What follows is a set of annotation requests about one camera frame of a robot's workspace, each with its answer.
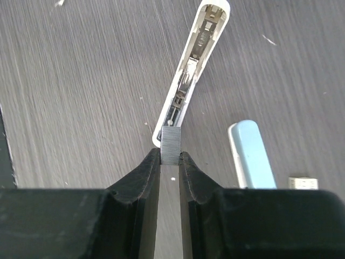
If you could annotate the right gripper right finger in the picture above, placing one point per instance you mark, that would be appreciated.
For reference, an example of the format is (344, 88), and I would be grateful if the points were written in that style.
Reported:
(219, 222)

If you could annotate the staple box tray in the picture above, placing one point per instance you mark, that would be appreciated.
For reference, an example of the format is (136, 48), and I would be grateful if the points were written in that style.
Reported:
(303, 183)

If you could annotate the staple strip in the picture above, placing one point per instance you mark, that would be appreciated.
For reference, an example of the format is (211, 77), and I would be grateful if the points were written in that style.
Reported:
(170, 145)

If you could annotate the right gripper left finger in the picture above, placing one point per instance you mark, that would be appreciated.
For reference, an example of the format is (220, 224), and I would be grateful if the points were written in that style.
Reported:
(117, 222)

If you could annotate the blue white stapler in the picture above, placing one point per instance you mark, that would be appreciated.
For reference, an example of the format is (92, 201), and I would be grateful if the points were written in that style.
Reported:
(251, 161)

